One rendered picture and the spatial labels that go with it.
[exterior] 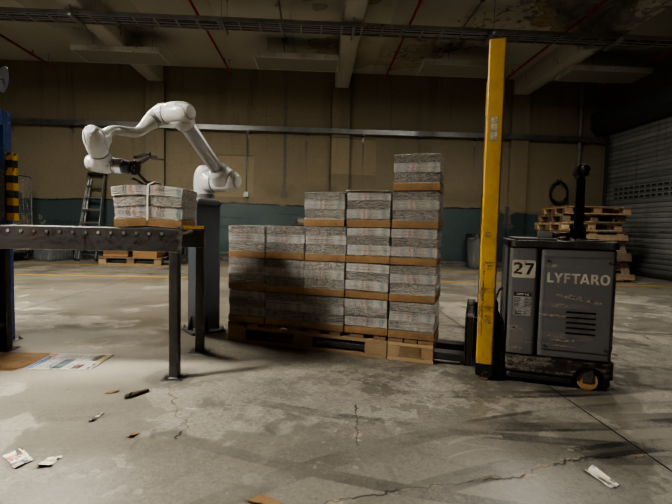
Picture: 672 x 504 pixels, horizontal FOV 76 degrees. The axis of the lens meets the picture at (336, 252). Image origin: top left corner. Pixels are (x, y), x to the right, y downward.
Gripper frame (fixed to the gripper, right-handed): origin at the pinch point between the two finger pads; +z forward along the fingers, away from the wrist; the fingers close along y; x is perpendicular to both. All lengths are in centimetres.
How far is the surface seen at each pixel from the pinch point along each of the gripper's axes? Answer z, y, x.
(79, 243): -27, 44, 27
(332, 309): 110, 74, -26
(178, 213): 17.6, 22.8, 14.5
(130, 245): -1.5, 42.2, 26.6
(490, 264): 190, 30, 25
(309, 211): 88, 12, -33
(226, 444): 70, 106, 96
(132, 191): -7.8, 13.9, 15.3
